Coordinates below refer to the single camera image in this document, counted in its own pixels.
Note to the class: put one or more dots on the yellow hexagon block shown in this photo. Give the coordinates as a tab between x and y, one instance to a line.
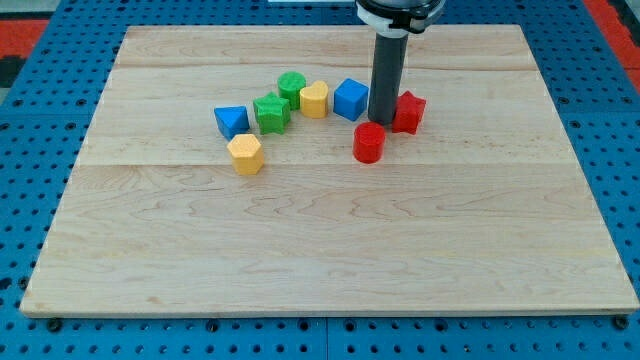
247	156

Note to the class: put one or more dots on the blue cube block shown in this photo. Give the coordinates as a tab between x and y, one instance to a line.
350	99

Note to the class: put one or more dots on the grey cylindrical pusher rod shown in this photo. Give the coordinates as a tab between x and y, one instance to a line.
387	68

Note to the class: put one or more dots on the green star block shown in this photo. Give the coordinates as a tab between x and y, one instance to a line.
272	113

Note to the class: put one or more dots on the blue triangle block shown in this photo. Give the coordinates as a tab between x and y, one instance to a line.
232	121

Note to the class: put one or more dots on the red cylinder block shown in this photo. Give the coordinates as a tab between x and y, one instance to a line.
368	142

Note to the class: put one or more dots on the red star block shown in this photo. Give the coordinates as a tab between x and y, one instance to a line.
409	113

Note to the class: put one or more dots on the wooden board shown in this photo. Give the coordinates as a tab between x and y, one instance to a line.
484	211

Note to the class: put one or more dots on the yellow heart block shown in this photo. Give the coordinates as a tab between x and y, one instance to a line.
314	100

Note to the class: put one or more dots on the green cylinder block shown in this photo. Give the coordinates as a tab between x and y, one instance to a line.
289	86

